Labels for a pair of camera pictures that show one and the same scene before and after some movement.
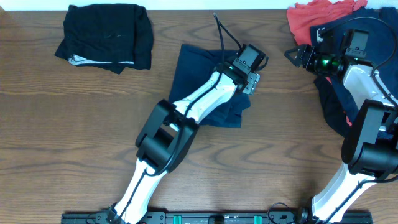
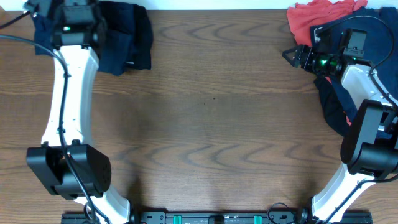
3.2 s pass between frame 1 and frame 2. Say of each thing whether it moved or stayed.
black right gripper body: stayed
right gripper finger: stayed
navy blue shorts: moved
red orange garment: stayed
